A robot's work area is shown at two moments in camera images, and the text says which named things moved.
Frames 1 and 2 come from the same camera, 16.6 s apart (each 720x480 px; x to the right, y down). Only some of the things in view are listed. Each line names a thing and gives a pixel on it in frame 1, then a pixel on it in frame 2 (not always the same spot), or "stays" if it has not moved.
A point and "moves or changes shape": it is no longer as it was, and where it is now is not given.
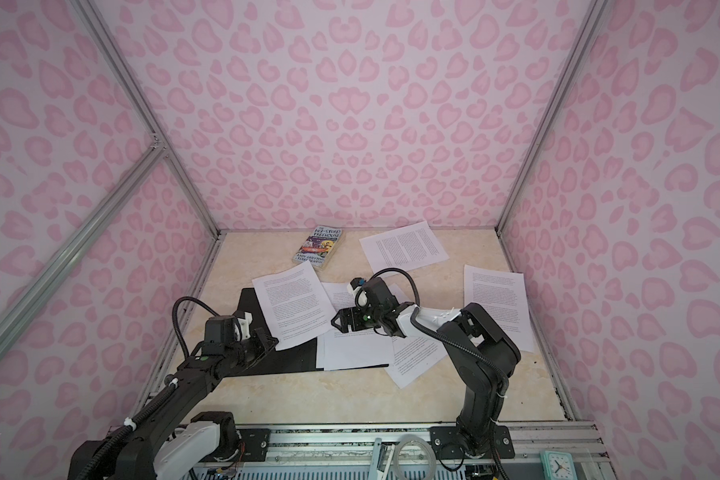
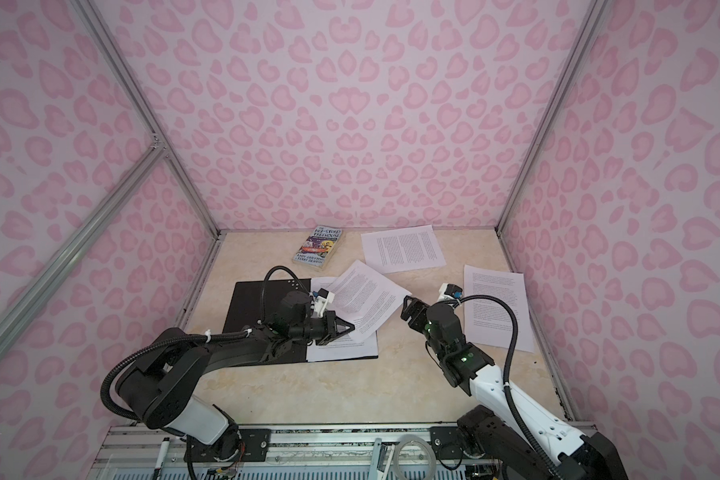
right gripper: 346,317 to 416,304
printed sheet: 402,248 stays
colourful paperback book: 318,246 stays
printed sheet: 294,304 moves or changes shape
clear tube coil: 414,437 stays
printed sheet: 413,355 moves or changes shape
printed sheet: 501,294 stays
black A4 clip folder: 303,357 to 245,308
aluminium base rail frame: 327,452 stays
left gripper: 258,336 to 331,330
